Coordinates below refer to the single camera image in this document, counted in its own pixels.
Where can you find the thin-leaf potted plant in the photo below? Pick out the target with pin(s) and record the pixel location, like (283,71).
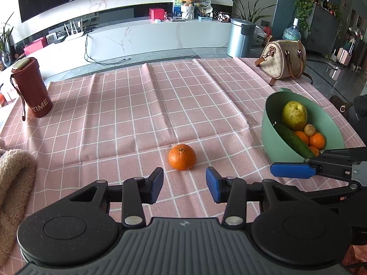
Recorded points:
(5,40)

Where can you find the green cucumber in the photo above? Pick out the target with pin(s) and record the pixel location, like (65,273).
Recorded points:
(292,140)

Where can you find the small brown kiwi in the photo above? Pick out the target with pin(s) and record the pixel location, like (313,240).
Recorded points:
(309,129)

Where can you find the beige patterned handbag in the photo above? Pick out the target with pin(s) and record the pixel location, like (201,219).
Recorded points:
(282,60)

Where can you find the white box device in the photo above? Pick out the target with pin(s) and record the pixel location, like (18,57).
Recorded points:
(53,37)

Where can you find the green colander bowl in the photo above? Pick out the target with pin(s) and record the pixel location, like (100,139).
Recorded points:
(272,139)

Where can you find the white router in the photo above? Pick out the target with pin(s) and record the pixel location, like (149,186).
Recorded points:
(74,34)

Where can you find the teddy bear in white wrap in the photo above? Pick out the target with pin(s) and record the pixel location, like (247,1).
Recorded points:
(188,5)

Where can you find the blue water jug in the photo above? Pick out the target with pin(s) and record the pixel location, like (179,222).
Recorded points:
(292,33)

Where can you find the dark brown leather bag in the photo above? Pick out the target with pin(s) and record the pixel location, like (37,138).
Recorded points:
(341,107)

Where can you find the green picture card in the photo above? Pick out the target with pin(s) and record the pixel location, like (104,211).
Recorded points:
(177,3)

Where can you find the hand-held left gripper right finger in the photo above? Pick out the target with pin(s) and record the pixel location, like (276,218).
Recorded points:
(215,184)

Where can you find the white marble media cabinet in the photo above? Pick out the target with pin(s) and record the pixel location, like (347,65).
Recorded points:
(160,35)

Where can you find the black bag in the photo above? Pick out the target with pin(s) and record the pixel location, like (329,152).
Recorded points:
(358,110)

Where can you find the yellow-green pear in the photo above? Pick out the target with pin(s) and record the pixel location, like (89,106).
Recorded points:
(294,114)

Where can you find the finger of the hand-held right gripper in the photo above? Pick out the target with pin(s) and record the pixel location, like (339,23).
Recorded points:
(338,193)
(291,170)

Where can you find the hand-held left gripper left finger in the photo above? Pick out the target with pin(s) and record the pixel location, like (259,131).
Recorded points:
(154,184)

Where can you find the grey storage cabinet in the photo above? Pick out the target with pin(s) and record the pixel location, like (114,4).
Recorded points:
(324,31)

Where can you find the red box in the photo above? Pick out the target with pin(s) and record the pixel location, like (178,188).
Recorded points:
(156,14)

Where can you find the beige fuzzy cloth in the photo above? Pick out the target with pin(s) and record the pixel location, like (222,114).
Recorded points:
(14,183)

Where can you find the pink checked tablecloth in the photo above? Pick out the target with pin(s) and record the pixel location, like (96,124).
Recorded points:
(114,106)

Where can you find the silver trash can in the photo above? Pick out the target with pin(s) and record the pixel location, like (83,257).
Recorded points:
(239,38)

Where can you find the long-leaf potted plant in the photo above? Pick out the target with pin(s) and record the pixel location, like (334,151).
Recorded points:
(252,11)

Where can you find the pink box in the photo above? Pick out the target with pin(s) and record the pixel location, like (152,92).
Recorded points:
(35,45)

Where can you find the round printed hand fan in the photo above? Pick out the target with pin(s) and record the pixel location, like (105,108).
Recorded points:
(204,2)

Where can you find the orange with stem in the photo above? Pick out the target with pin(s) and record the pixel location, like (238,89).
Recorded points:
(182,158)

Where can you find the black and white toy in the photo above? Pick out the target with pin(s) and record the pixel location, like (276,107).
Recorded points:
(222,16)

